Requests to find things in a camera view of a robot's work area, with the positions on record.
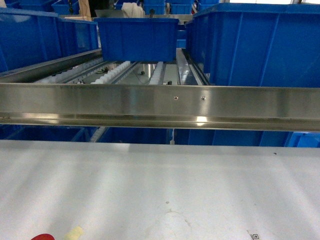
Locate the red mushroom push button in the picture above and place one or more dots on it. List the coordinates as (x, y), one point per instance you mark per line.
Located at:
(43, 236)

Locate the lower shelf blue bin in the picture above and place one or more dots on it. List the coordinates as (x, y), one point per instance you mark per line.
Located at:
(132, 135)

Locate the white roller track right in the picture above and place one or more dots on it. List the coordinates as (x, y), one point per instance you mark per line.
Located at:
(158, 74)

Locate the white roller track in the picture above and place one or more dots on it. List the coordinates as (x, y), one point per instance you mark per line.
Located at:
(158, 74)
(111, 74)
(69, 73)

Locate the white roller track middle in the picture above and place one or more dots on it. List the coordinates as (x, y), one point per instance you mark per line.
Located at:
(111, 74)

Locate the centre blue plastic bin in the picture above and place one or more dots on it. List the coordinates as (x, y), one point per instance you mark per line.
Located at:
(138, 39)

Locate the white roller track left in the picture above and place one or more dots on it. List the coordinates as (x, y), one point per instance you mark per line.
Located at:
(69, 73)

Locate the large right blue bin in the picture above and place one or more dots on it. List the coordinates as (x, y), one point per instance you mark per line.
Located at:
(258, 45)

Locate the large blue bin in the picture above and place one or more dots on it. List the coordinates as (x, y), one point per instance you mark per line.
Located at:
(31, 37)
(258, 45)

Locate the yellow tape scrap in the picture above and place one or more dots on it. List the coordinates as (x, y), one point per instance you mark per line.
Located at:
(74, 234)

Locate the qr code sticker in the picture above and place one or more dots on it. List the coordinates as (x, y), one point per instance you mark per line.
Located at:
(254, 235)

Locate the large left blue bin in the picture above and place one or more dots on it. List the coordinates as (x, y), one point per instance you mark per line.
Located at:
(31, 37)

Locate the steel shelf front rail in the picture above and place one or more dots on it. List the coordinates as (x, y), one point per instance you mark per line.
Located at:
(162, 106)

